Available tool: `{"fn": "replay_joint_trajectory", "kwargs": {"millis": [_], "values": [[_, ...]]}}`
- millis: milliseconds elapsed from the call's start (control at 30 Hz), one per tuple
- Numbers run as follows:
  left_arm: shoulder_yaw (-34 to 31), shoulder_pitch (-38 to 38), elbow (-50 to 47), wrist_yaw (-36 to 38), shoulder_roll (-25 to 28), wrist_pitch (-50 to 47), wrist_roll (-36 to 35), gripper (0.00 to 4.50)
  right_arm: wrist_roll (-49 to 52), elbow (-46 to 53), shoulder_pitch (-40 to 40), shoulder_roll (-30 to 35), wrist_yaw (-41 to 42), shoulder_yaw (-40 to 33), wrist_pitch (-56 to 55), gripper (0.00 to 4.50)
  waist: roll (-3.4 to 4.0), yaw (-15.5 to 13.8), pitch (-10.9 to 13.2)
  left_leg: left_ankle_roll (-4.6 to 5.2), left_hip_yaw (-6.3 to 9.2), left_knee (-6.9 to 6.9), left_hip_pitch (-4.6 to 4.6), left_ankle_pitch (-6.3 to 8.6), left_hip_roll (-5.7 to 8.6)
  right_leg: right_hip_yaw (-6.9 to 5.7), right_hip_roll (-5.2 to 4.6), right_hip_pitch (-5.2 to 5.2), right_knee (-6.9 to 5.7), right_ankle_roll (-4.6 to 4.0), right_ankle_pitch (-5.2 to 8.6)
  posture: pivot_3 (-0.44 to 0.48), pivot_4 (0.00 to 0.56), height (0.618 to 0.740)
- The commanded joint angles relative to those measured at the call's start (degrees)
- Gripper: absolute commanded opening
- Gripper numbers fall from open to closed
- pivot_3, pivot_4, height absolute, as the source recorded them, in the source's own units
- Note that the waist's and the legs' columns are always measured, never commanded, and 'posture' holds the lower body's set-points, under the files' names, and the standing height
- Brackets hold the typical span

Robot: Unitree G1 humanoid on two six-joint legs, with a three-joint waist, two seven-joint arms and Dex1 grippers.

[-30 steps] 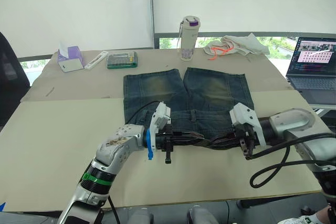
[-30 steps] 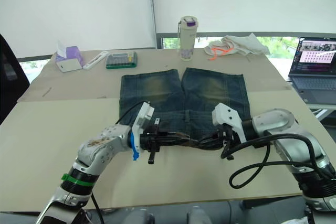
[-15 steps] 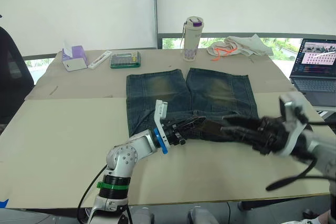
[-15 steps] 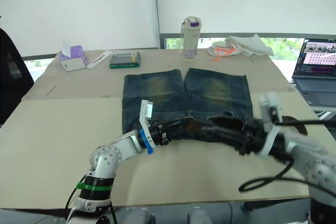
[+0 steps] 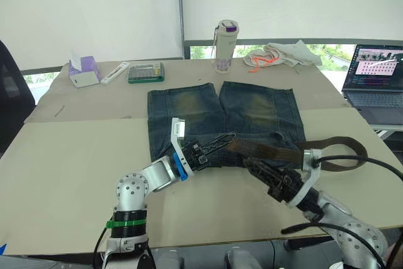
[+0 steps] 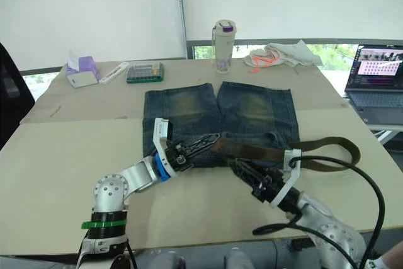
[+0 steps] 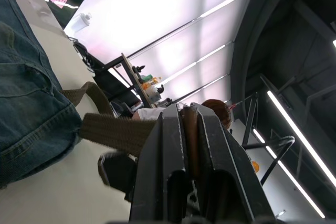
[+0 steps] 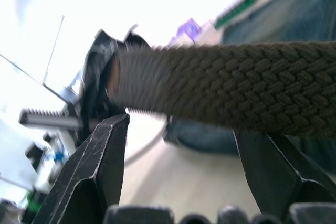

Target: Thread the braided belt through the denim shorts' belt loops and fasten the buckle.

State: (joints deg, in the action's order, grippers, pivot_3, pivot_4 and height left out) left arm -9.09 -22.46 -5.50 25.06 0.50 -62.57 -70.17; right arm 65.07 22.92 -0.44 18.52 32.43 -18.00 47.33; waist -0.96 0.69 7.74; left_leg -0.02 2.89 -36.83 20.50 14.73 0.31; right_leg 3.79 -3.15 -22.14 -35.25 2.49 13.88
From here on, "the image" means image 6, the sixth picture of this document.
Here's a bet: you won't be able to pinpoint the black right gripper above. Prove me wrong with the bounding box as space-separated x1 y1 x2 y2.
228 158 289 204

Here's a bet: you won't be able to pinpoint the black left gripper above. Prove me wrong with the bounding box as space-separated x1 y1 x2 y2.
165 133 222 173

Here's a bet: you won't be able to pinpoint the brown braided belt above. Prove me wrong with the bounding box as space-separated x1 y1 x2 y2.
208 136 361 173

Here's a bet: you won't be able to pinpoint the blue denim shorts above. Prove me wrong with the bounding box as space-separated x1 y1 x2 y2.
142 81 300 169

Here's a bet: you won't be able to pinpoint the cream bottle with purple lid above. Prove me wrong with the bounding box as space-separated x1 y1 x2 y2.
211 19 237 75

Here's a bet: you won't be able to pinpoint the white pen-shaped device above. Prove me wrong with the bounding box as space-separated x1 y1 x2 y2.
98 61 130 86

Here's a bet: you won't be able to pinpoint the brown cardboard sheet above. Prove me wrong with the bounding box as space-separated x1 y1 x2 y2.
19 57 351 125

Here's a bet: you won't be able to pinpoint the white cloth bag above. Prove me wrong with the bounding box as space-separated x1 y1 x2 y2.
244 39 324 71

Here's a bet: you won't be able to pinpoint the grey blind pole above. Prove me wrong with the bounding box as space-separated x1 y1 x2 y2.
176 0 188 59

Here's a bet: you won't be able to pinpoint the beige cardboard sheet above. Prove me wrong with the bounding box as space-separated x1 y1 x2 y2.
0 106 403 256

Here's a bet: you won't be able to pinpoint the purple tissue box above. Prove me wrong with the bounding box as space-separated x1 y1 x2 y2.
64 49 101 89

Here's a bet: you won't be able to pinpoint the white laptop stand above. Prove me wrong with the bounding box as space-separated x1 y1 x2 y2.
365 123 403 144

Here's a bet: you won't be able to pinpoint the open grey laptop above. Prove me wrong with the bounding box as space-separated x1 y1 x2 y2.
344 43 403 125

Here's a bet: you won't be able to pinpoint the black chair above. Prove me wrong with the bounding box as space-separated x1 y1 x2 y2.
0 42 36 151

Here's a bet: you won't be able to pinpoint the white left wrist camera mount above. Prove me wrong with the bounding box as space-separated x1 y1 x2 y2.
151 117 178 176

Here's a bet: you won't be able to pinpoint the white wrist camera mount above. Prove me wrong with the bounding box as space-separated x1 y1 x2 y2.
151 117 178 176
270 148 304 209

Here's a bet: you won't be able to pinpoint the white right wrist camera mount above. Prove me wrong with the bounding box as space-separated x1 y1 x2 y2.
270 148 304 209

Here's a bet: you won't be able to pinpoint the orange cord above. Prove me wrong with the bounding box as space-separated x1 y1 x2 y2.
248 55 281 74

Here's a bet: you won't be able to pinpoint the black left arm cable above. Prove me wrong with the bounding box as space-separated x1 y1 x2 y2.
125 239 139 269

